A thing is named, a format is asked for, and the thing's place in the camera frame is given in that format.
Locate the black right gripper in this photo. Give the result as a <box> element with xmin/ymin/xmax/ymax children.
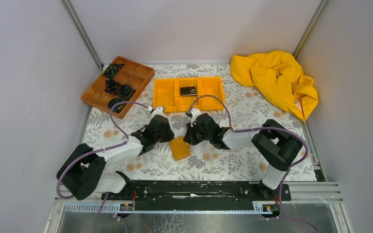
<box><xmin>184</xmin><ymin>120</ymin><xmax>211</xmax><ymax>146</ymax></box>

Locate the yellow leather card holder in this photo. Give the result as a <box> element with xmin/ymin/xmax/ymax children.
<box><xmin>169</xmin><ymin>136</ymin><xmax>191</xmax><ymax>161</ymax></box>

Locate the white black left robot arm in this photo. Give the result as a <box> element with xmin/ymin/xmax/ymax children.
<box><xmin>56</xmin><ymin>115</ymin><xmax>174</xmax><ymax>200</ymax></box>

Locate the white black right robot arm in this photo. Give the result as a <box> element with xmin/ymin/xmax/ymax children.
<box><xmin>184</xmin><ymin>108</ymin><xmax>307</xmax><ymax>200</ymax></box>

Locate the black credit card stack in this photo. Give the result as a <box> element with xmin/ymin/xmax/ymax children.
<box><xmin>180</xmin><ymin>86</ymin><xmax>197</xmax><ymax>97</ymax></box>

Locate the floral patterned table mat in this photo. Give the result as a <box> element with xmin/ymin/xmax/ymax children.
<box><xmin>82</xmin><ymin>65</ymin><xmax>304</xmax><ymax>181</ymax></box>

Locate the yellow left bin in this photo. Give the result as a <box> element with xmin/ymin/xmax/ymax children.
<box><xmin>153</xmin><ymin>79</ymin><xmax>177</xmax><ymax>113</ymax></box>

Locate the yellow bin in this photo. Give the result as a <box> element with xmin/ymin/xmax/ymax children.
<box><xmin>198</xmin><ymin>76</ymin><xmax>225</xmax><ymax>111</ymax></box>
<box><xmin>153</xmin><ymin>79</ymin><xmax>177</xmax><ymax>113</ymax></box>
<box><xmin>175</xmin><ymin>78</ymin><xmax>199</xmax><ymax>112</ymax></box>

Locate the yellow middle bin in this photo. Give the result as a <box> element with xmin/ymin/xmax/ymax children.
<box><xmin>175</xmin><ymin>78</ymin><xmax>199</xmax><ymax>112</ymax></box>

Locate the yellow right bin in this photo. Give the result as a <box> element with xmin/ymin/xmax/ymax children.
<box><xmin>198</xmin><ymin>76</ymin><xmax>225</xmax><ymax>111</ymax></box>

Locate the orange compartment tray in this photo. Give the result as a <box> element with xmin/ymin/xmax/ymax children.
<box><xmin>81</xmin><ymin>56</ymin><xmax>155</xmax><ymax>113</ymax></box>

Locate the yellow crumpled cloth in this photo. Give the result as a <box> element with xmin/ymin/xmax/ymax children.
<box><xmin>230</xmin><ymin>50</ymin><xmax>319</xmax><ymax>121</ymax></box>

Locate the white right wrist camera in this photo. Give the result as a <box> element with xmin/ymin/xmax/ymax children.
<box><xmin>189</xmin><ymin>108</ymin><xmax>203</xmax><ymax>124</ymax></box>

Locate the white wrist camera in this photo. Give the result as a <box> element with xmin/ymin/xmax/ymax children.
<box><xmin>189</xmin><ymin>108</ymin><xmax>203</xmax><ymax>124</ymax></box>
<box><xmin>151</xmin><ymin>106</ymin><xmax>166</xmax><ymax>117</ymax></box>

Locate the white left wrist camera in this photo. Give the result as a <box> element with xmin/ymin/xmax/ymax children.
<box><xmin>151</xmin><ymin>106</ymin><xmax>166</xmax><ymax>117</ymax></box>

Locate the black coiled strap bottom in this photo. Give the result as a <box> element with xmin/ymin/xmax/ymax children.
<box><xmin>107</xmin><ymin>98</ymin><xmax>128</xmax><ymax>114</ymax></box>

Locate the black coiled strap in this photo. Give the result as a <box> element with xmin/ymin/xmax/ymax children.
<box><xmin>117</xmin><ymin>84</ymin><xmax>136</xmax><ymax>100</ymax></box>
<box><xmin>107</xmin><ymin>98</ymin><xmax>128</xmax><ymax>114</ymax></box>
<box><xmin>102</xmin><ymin>63</ymin><xmax>125</xmax><ymax>80</ymax></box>
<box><xmin>104</xmin><ymin>79</ymin><xmax>120</xmax><ymax>95</ymax></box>

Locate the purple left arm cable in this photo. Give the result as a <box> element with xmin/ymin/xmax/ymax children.
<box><xmin>55</xmin><ymin>101</ymin><xmax>152</xmax><ymax>233</ymax></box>

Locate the black coiled strap middle right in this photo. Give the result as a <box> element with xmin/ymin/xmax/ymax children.
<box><xmin>117</xmin><ymin>84</ymin><xmax>136</xmax><ymax>100</ymax></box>

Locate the black coiled strap middle left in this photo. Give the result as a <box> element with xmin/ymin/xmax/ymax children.
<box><xmin>104</xmin><ymin>79</ymin><xmax>120</xmax><ymax>95</ymax></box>

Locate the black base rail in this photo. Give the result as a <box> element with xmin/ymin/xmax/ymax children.
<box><xmin>102</xmin><ymin>180</ymin><xmax>291</xmax><ymax>211</ymax></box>

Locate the black coiled strap top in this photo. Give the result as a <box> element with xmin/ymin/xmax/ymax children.
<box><xmin>102</xmin><ymin>63</ymin><xmax>125</xmax><ymax>80</ymax></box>

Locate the aluminium frame rail front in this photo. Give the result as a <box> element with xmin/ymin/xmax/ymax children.
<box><xmin>59</xmin><ymin>182</ymin><xmax>342</xmax><ymax>217</ymax></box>

